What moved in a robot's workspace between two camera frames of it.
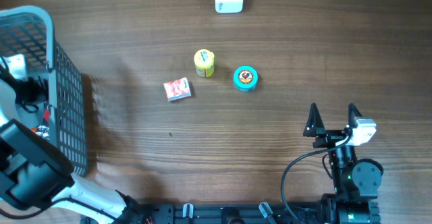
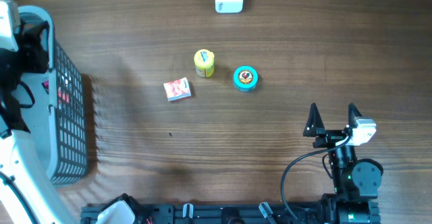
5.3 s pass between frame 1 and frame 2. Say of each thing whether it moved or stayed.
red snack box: stayed
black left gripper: moved
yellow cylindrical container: stayed
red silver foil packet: moved
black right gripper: stayed
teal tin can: stayed
